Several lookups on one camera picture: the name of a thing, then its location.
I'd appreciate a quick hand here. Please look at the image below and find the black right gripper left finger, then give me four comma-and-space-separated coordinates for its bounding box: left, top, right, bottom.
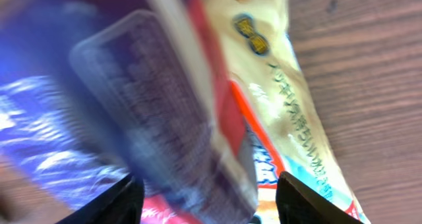
57, 175, 144, 224

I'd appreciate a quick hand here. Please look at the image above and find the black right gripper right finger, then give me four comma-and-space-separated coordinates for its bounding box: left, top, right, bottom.
276, 171, 362, 224

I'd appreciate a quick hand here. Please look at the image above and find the yellow snack chip bag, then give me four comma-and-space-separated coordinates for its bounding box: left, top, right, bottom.
204, 0, 368, 223

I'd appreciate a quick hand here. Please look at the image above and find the pink purple pad pack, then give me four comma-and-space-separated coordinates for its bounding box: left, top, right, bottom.
1, 0, 258, 223

